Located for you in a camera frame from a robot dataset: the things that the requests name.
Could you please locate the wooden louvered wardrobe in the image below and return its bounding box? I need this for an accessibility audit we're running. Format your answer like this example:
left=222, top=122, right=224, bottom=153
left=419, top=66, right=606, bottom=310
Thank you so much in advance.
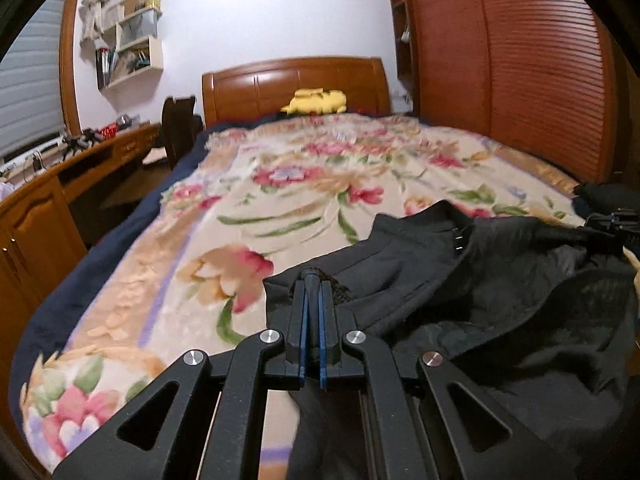
left=386, top=0, right=626, bottom=186

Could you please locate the dark blue bed sheet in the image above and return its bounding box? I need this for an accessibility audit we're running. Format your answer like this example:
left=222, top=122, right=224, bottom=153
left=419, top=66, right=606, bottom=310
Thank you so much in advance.
left=10, top=120, right=281, bottom=436

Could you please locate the grey window blind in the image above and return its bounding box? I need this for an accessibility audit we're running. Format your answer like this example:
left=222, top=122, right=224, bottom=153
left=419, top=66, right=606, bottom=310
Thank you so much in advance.
left=0, top=0, right=68, bottom=161

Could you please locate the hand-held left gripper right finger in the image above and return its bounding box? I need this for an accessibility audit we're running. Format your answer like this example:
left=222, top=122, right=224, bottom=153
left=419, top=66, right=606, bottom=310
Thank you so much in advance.
left=319, top=280, right=581, bottom=480

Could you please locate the dark blue cloth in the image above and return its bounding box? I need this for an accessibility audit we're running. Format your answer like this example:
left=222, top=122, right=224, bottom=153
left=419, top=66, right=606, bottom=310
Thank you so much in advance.
left=572, top=182, right=640, bottom=217

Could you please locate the black zip jacket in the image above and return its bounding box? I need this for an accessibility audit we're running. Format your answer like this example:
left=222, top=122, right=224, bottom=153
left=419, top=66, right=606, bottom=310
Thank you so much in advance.
left=262, top=200, right=640, bottom=480

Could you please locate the black gadget on desk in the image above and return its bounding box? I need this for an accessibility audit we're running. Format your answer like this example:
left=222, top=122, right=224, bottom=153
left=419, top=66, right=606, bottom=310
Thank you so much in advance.
left=62, top=129, right=103, bottom=154

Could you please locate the row of books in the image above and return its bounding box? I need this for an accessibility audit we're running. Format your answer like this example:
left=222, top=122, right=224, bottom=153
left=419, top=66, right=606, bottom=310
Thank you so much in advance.
left=96, top=47, right=114, bottom=88

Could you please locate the wooden desk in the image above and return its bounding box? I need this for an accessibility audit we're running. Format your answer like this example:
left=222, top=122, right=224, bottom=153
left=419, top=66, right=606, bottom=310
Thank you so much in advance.
left=0, top=122, right=161, bottom=306

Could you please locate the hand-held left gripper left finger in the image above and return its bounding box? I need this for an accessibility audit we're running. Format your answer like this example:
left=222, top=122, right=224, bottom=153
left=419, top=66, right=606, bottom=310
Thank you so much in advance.
left=50, top=280, right=313, bottom=480

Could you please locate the wooden window frame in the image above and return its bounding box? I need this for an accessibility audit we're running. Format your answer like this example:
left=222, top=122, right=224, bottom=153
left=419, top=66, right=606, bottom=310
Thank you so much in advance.
left=59, top=0, right=86, bottom=136

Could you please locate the white wall shelf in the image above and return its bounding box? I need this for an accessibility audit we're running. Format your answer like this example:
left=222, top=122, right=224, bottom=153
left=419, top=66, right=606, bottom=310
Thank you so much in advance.
left=95, top=0, right=165, bottom=92

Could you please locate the white tied curtain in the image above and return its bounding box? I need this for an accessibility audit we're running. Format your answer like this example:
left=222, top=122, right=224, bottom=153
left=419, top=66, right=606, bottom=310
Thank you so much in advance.
left=80, top=0, right=126, bottom=41

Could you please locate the floral blanket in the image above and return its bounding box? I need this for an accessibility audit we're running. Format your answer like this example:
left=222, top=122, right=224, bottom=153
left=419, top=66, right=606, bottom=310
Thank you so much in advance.
left=20, top=112, right=601, bottom=476

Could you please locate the dark wooden chair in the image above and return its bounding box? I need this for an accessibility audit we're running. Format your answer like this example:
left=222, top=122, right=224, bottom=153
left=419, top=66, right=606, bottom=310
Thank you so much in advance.
left=161, top=95, right=203, bottom=171

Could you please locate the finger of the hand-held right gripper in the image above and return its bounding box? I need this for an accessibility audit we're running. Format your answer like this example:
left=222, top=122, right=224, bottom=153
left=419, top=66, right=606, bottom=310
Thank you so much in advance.
left=582, top=207, right=640, bottom=250

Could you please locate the grey paper bag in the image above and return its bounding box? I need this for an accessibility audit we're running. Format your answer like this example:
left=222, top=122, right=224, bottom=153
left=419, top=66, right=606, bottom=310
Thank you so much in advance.
left=120, top=12, right=161, bottom=43

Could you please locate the wooden bed headboard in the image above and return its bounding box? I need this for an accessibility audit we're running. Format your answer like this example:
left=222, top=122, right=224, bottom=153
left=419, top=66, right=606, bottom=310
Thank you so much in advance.
left=201, top=56, right=392, bottom=128

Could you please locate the yellow plush toy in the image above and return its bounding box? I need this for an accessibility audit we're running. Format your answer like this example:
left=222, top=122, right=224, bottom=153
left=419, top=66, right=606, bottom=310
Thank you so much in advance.
left=280, top=89, right=348, bottom=116

